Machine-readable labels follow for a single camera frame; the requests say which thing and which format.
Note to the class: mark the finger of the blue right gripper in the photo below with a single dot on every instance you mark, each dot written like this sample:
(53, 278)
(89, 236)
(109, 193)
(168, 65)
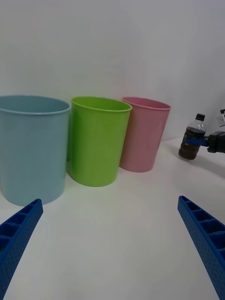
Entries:
(194, 141)

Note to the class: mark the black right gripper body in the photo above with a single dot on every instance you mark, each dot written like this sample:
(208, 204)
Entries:
(218, 143)

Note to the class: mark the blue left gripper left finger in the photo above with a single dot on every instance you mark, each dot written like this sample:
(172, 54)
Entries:
(16, 236)

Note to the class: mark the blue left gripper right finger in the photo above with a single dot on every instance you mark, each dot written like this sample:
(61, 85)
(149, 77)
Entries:
(206, 236)

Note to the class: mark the small bottle with dark drink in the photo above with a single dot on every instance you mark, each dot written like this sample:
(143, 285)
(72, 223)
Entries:
(189, 152)

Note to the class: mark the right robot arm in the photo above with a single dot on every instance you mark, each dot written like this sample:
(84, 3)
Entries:
(222, 112)

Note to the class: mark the pink plastic bin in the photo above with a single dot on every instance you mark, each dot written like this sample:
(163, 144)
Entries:
(143, 138)

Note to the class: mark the pale blue plastic bin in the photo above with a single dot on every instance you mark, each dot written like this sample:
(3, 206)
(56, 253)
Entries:
(32, 152)

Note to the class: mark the green plastic bin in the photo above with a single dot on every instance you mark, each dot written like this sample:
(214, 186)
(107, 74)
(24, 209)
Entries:
(96, 145)

